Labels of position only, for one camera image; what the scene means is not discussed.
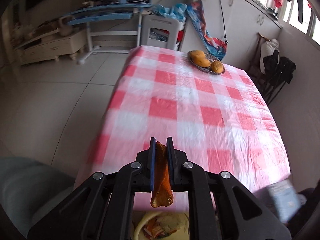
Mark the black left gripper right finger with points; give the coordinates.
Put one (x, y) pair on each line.
(220, 207)

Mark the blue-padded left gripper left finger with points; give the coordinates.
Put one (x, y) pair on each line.
(101, 207)

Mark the blue white milk carton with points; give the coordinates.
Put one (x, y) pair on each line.
(286, 201)

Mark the yellow plastic trash bucket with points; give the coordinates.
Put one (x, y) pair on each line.
(163, 225)

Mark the grey sofa seat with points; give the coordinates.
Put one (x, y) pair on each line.
(30, 189)

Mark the pink checkered tablecloth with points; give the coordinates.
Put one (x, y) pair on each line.
(221, 121)

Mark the dark folding chair with clothes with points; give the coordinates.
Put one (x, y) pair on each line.
(269, 71)

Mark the woven fruit basket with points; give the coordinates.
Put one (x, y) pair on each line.
(211, 58)

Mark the orange fruit in basket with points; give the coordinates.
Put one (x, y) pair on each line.
(196, 56)

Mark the colourful hanging bag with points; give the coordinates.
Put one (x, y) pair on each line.
(214, 46)

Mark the cream tv cabinet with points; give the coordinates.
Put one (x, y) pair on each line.
(51, 48)

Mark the white plastic stool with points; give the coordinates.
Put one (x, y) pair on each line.
(161, 32)

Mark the blue study desk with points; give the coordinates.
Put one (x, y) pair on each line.
(115, 10)

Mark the white cabinet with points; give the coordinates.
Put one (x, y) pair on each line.
(243, 21)

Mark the blue crumpled cloth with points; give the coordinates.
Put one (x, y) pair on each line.
(176, 12)

